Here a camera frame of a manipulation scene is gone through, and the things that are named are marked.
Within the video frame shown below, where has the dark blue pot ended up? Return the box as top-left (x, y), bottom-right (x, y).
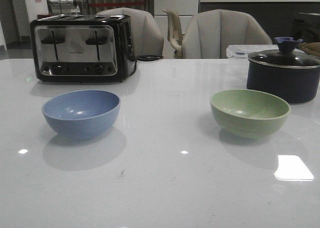
top-left (246, 61), bottom-right (320, 104)

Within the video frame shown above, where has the glass pot lid blue knob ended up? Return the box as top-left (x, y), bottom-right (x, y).
top-left (248, 36), bottom-right (320, 69)

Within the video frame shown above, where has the green bowl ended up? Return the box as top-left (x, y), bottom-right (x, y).
top-left (210, 89), bottom-right (291, 139)

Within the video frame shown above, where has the right beige chair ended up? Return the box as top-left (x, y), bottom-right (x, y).
top-left (182, 9), bottom-right (273, 59)

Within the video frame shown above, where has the black and chrome toaster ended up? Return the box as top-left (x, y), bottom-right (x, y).
top-left (30, 14), bottom-right (136, 83)

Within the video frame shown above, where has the left beige chair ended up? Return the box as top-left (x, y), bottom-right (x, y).
top-left (97, 7), bottom-right (164, 56)

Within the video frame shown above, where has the black toaster power cable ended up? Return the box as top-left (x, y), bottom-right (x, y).
top-left (129, 54), bottom-right (165, 76)

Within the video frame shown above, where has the blue bowl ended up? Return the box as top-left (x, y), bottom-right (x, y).
top-left (42, 89), bottom-right (121, 140)

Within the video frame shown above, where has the clear plastic container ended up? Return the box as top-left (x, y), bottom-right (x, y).
top-left (226, 44), bottom-right (278, 59)

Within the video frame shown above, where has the white cabinet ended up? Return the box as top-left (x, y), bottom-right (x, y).
top-left (154, 0), bottom-right (199, 37)

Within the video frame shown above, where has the metal cart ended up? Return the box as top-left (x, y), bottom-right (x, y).
top-left (46, 0), bottom-right (77, 15)

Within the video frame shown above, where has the beige chair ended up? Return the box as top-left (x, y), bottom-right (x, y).
top-left (97, 7), bottom-right (164, 56)
top-left (182, 9), bottom-right (273, 59)

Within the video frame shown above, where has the cream office chair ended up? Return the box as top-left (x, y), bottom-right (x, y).
top-left (162, 9), bottom-right (184, 59)

